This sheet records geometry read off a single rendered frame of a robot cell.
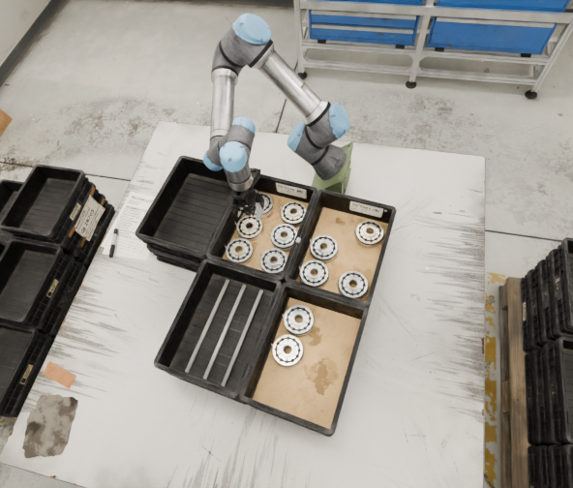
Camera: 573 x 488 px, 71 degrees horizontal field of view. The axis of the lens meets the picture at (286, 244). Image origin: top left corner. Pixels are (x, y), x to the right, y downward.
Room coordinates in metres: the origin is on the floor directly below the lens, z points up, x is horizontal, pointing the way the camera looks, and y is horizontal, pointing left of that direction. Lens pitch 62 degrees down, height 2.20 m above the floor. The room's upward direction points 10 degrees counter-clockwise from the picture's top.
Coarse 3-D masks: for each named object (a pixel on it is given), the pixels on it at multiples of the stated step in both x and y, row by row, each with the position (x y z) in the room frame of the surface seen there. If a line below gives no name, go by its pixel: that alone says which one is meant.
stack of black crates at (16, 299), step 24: (24, 240) 1.21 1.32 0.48; (0, 264) 1.10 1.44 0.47; (24, 264) 1.13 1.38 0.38; (48, 264) 1.10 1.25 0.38; (72, 264) 1.09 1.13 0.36; (0, 288) 1.01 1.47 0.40; (24, 288) 0.99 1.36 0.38; (48, 288) 0.94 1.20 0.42; (72, 288) 1.00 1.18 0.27; (0, 312) 0.88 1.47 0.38; (24, 312) 0.86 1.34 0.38; (48, 312) 0.84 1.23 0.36
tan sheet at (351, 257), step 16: (320, 224) 0.79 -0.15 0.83; (336, 224) 0.77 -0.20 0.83; (352, 224) 0.76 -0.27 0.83; (384, 224) 0.73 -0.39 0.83; (336, 240) 0.70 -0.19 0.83; (352, 240) 0.69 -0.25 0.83; (352, 256) 0.63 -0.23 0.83; (368, 256) 0.62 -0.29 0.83; (336, 272) 0.57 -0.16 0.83; (368, 272) 0.55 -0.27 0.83; (320, 288) 0.53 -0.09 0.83; (336, 288) 0.51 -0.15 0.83; (368, 288) 0.49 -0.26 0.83
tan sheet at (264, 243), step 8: (280, 200) 0.93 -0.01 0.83; (288, 200) 0.92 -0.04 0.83; (296, 200) 0.91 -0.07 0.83; (280, 208) 0.89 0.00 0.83; (272, 216) 0.86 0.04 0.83; (280, 216) 0.86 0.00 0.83; (264, 224) 0.83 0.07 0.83; (272, 224) 0.83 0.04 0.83; (280, 224) 0.82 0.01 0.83; (264, 232) 0.79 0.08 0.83; (256, 240) 0.77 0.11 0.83; (264, 240) 0.76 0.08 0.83; (256, 248) 0.73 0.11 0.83; (264, 248) 0.73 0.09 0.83; (272, 248) 0.72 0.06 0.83; (224, 256) 0.73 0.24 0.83; (256, 256) 0.70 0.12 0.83; (248, 264) 0.67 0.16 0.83; (256, 264) 0.66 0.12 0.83
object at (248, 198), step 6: (252, 186) 0.77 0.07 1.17; (234, 192) 0.76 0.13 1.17; (240, 192) 0.77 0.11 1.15; (246, 192) 0.75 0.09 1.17; (252, 192) 0.79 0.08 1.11; (234, 198) 0.75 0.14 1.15; (240, 198) 0.74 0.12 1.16; (246, 198) 0.75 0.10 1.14; (252, 198) 0.76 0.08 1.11; (234, 204) 0.75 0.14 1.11; (240, 204) 0.74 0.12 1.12; (246, 204) 0.75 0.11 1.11; (252, 204) 0.74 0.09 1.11; (234, 210) 0.76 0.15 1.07; (240, 210) 0.76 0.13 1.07; (246, 210) 0.74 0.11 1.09; (252, 210) 0.73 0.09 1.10
